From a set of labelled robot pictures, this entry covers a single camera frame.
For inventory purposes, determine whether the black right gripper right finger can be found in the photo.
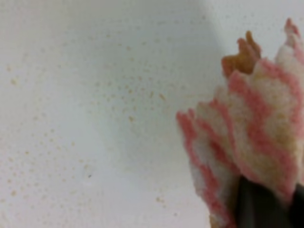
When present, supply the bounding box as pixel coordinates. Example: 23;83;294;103
289;184;304;228

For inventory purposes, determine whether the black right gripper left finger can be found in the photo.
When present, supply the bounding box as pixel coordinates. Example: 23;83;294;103
234;177;291;228

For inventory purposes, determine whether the pink white striped rag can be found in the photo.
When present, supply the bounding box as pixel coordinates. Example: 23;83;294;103
176;19;304;228

